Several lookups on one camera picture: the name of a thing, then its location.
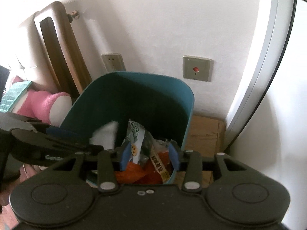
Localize white tissue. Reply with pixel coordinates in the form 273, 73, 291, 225
89, 121, 118, 150

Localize teal plastic trash bin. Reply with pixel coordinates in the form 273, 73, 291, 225
58, 71, 195, 185

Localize yellow black snack wrapper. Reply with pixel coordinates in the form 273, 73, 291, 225
149, 148, 170, 184

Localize pink plush toy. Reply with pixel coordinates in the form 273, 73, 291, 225
12, 87, 72, 127

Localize green white snack packet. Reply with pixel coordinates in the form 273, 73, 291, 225
124, 120, 145, 165

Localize orange snack bag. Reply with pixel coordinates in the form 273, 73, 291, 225
115, 158, 173, 184

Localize wooden nightstand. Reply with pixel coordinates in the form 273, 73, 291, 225
172, 114, 228, 189

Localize beige padded headboard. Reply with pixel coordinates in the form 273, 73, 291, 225
1, 14, 59, 94

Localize grey wall switch plate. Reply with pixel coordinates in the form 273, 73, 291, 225
183, 56, 214, 82

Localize grey wall socket plate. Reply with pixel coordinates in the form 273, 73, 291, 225
101, 53, 126, 72

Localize white door frame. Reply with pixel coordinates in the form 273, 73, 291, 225
223, 0, 297, 148

